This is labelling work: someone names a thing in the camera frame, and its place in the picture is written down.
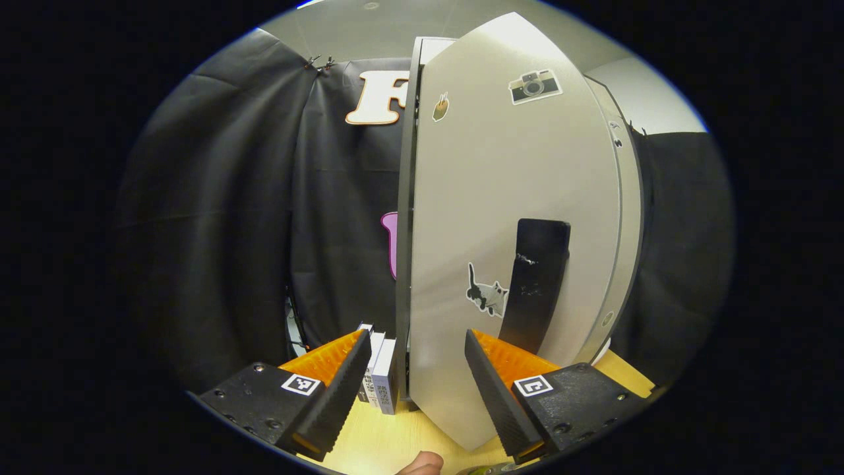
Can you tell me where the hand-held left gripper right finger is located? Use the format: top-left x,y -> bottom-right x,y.
465,329 -> 650,464

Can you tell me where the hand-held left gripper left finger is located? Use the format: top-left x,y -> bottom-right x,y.
198,329 -> 373,462

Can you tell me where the white and grey cabinet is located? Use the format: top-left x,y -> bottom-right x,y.
394,36 -> 457,403

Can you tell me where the white cabinet door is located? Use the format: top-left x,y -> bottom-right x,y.
409,12 -> 624,453
584,76 -> 646,365

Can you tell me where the white small box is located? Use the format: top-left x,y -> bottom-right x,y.
367,331 -> 387,407
357,322 -> 375,403

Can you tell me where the black backdrop cloth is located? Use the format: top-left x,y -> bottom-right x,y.
610,129 -> 736,385
115,30 -> 413,396

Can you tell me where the cable bundle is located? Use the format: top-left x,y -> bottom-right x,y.
285,294 -> 311,355

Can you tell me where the black left door handle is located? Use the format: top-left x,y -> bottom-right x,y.
498,218 -> 572,355

